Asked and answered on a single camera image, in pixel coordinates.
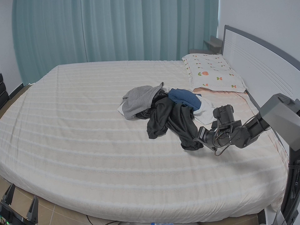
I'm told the black cable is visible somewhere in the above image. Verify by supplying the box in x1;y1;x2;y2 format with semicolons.
85;215;100;225

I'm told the pile of clothes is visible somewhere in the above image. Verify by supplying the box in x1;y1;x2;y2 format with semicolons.
117;82;215;125

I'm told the black chest of drawers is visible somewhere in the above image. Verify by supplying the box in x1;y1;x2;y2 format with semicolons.
0;73;10;110

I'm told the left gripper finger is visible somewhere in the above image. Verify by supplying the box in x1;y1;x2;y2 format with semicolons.
4;184;16;206
26;196;39;220

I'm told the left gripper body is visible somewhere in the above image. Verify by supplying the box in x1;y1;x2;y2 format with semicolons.
0;199;39;225

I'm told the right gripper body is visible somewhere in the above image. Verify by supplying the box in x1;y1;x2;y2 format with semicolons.
193;126;218;152

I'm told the bed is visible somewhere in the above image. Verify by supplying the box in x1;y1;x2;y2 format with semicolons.
0;25;300;222

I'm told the grey bedside table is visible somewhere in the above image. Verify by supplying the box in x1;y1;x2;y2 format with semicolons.
189;35;223;55

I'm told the blue-green curtain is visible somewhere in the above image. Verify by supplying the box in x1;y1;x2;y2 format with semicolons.
81;0;220;63
12;0;82;85

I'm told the black T-shirt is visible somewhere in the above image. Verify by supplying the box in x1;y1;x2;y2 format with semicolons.
147;97;205;151

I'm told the white printed pillow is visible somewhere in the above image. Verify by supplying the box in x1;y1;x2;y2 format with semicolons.
182;53;249;93

